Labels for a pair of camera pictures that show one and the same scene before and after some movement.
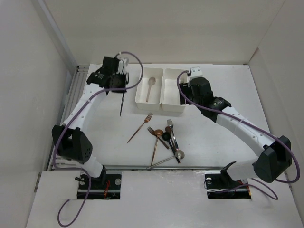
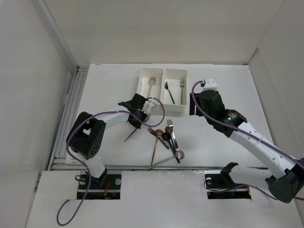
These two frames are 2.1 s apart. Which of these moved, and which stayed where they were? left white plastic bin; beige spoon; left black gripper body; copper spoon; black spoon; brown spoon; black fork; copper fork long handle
Moved: copper fork long handle; left black gripper body; black fork
Stayed: brown spoon; left white plastic bin; black spoon; copper spoon; beige spoon
